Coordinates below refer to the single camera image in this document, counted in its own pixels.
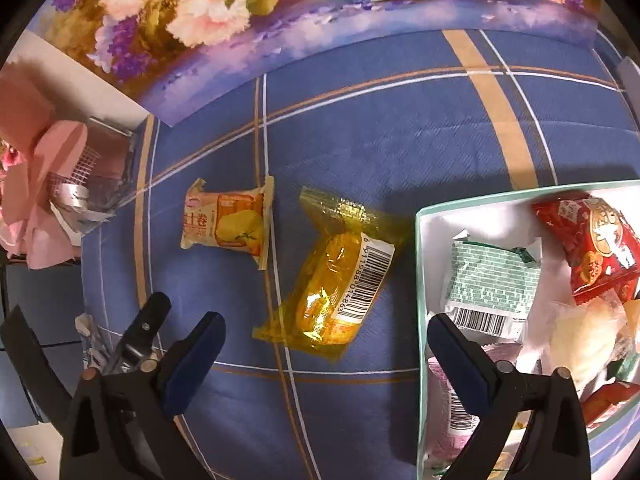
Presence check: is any blue plaid tablecloth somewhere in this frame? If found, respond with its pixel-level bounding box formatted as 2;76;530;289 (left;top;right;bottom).
80;27;640;480

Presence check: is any pale round cake clear wrapper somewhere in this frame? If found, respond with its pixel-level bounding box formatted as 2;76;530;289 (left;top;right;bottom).
547;300;640;396

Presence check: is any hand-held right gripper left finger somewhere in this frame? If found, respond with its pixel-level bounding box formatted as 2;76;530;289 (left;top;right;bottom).
60;311;227;480

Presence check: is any pink snack packet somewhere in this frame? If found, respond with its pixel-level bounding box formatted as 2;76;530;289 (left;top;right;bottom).
425;345;521;461

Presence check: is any pink flower bouquet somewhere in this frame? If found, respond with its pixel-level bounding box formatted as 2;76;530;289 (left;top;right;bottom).
0;57;138;271

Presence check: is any yellow transparent snack packet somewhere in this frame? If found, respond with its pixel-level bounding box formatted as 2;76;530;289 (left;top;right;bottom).
251;186;417;361

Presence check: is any flower painting poster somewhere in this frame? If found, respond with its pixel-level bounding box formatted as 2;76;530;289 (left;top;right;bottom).
25;0;606;128

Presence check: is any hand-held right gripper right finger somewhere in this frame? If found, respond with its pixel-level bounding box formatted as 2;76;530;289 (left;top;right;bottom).
426;312;593;480

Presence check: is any green white snack packet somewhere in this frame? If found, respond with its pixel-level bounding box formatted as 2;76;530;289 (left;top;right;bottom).
442;230;543;346

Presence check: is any orange cream roll packet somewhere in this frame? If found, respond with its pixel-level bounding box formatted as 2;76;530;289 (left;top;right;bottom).
180;176;276;271

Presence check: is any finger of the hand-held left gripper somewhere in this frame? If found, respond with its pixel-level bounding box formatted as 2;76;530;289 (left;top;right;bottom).
0;305;71;428
102;291;173;375

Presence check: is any red puffy snack packet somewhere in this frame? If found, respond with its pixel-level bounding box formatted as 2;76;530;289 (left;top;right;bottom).
531;192;640;307

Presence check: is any white tray with teal rim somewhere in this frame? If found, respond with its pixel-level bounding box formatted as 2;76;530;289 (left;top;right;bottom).
414;179;640;480

